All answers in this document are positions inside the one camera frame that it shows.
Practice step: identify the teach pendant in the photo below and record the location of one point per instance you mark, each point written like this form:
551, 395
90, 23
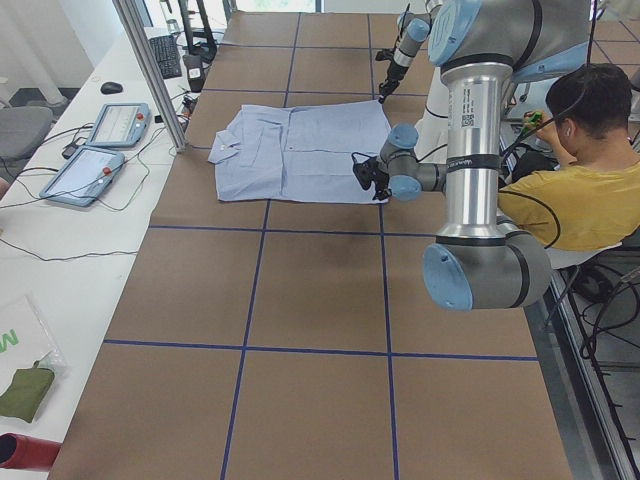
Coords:
119, 125
84, 177

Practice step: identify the clear plastic bag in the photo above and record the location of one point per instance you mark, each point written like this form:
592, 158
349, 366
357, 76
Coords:
26, 342

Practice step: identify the light blue striped shirt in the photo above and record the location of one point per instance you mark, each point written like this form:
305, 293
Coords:
300, 154

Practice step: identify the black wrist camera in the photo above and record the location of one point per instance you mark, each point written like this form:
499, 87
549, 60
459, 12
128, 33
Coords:
385, 54
365, 169

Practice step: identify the white chair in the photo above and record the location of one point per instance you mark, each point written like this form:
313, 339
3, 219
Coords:
560, 259

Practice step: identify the black keyboard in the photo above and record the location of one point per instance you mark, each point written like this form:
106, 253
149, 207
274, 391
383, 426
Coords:
165, 52

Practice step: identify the green cloth pouch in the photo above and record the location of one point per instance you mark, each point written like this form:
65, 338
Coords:
26, 392

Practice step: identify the person in yellow shirt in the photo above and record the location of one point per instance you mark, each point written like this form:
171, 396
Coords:
592, 200

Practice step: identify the aluminium frame post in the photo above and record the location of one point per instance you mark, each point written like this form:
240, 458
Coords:
132, 23

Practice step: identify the red cylinder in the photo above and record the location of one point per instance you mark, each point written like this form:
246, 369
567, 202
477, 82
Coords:
28, 453

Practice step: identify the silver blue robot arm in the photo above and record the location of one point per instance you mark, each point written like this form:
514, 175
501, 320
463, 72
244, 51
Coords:
413, 30
480, 258

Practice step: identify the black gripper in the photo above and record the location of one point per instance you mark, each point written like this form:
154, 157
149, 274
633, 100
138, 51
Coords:
392, 76
382, 183

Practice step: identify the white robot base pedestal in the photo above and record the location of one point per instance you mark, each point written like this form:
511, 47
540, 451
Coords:
433, 127

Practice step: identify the upper teach pendant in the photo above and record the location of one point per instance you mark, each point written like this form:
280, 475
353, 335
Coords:
119, 125

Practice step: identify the black computer mouse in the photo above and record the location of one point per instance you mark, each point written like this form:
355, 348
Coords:
110, 88

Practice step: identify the green tool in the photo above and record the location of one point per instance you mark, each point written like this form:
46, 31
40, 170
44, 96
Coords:
532, 119

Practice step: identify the lower teach pendant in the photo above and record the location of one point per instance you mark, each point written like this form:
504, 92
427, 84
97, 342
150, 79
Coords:
84, 177

